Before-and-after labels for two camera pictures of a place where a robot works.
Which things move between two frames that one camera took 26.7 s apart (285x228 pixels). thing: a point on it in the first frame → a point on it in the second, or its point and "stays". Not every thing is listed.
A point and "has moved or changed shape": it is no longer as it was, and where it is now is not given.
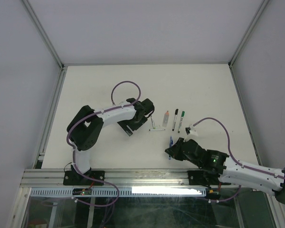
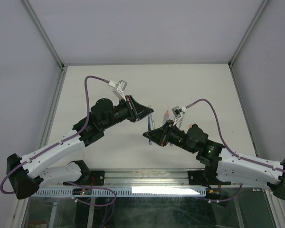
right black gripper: x=174 y=151 → x=160 y=136
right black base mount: x=200 y=178 stays
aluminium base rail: x=53 y=178 stays
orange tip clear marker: x=166 y=119 stays
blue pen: x=171 y=144 has moved or changed shape
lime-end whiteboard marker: x=153 y=122 stays
